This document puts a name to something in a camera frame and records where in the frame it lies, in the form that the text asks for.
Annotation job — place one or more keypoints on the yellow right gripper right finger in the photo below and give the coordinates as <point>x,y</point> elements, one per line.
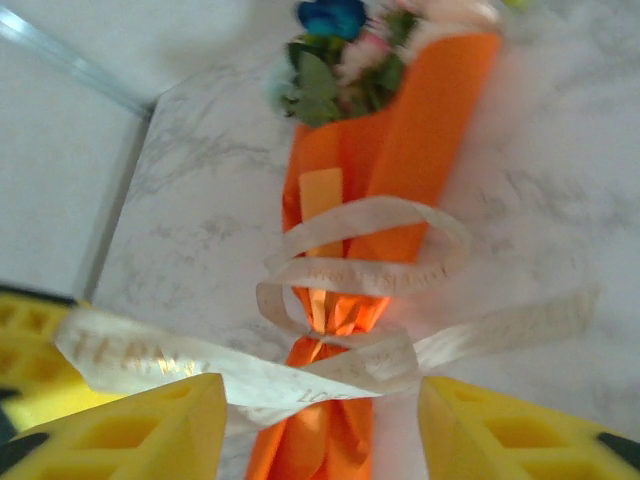
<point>525,440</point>

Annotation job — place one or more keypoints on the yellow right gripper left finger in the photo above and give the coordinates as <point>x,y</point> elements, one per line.
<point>125,440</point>

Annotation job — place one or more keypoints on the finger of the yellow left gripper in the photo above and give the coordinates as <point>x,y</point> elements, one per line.
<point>30,350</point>

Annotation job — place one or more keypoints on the cream printed ribbon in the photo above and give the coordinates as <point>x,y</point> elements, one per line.
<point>350,272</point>

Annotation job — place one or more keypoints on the orange wrapping paper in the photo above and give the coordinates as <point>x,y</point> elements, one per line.
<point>425,125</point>

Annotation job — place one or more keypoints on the artificial flower bunch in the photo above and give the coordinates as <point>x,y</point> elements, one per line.
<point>365,52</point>

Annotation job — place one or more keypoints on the fake blue flower stem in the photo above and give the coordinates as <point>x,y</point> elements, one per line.
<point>330,17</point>

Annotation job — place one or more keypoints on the pale yellow tape strip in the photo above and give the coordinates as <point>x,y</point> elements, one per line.
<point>320,200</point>

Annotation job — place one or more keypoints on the aluminium table side rail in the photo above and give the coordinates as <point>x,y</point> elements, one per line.
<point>118,200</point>

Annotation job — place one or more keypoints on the aluminium corner post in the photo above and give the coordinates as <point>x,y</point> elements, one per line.
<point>75,65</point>

